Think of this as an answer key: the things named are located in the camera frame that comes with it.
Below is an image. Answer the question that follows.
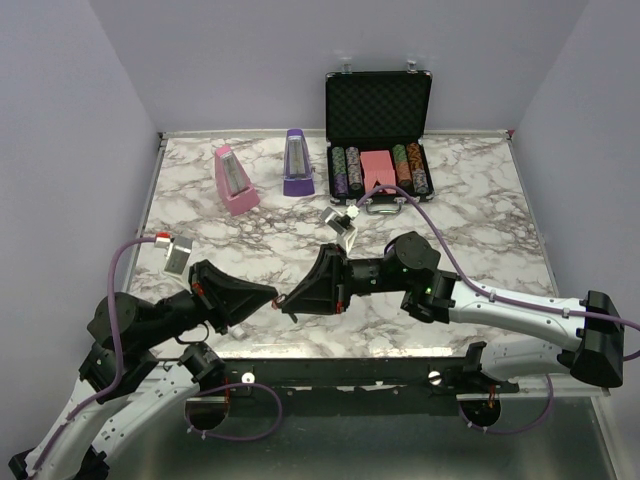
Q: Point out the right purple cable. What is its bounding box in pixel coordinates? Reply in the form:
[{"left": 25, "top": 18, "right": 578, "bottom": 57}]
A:
[{"left": 357, "top": 184, "right": 640, "bottom": 436}]

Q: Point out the purple metronome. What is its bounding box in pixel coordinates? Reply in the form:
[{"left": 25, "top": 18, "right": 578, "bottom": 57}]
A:
[{"left": 283, "top": 129, "right": 315, "bottom": 197}]

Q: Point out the pink metronome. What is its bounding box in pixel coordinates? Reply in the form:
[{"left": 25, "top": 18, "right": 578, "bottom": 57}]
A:
[{"left": 214, "top": 144, "right": 260, "bottom": 216}]

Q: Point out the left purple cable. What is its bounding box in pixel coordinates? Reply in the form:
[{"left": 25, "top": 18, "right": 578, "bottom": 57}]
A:
[{"left": 29, "top": 234, "right": 284, "bottom": 476}]

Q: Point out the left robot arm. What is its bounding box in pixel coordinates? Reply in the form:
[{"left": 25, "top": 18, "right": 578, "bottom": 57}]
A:
[{"left": 9, "top": 260, "right": 277, "bottom": 479}]

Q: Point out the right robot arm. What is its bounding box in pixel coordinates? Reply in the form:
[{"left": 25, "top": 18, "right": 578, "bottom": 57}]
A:
[{"left": 279, "top": 231, "right": 624, "bottom": 392}]

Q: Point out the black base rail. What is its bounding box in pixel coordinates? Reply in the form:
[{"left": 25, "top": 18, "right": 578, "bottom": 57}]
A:
[{"left": 164, "top": 355, "right": 521, "bottom": 419}]

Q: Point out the pink playing card deck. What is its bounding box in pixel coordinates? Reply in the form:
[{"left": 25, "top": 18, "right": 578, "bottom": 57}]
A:
[{"left": 360, "top": 150, "right": 396, "bottom": 193}]

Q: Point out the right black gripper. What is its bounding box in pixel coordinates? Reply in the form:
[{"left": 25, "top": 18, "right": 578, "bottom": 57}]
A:
[{"left": 281, "top": 244, "right": 411, "bottom": 317}]

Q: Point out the black poker chip case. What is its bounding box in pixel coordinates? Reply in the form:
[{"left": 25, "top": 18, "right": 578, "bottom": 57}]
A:
[{"left": 325, "top": 70, "right": 433, "bottom": 206}]

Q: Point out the white microphone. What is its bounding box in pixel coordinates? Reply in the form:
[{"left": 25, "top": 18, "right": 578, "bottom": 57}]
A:
[{"left": 229, "top": 326, "right": 246, "bottom": 340}]

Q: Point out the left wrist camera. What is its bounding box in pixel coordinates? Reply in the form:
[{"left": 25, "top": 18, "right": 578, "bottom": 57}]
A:
[{"left": 154, "top": 232, "right": 193, "bottom": 279}]

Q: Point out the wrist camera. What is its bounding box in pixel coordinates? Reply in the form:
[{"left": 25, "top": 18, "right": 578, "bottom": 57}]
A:
[
  {"left": 154, "top": 232, "right": 193, "bottom": 279},
  {"left": 320, "top": 205, "right": 359, "bottom": 254}
]

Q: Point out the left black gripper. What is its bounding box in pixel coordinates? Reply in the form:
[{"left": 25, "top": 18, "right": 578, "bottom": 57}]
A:
[{"left": 141, "top": 258, "right": 279, "bottom": 349}]

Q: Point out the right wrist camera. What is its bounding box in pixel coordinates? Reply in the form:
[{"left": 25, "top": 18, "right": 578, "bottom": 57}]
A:
[{"left": 320, "top": 205, "right": 359, "bottom": 254}]

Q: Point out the purple cable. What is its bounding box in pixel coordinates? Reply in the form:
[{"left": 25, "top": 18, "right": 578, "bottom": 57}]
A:
[
  {"left": 29, "top": 234, "right": 284, "bottom": 476},
  {"left": 357, "top": 184, "right": 640, "bottom": 436}
]

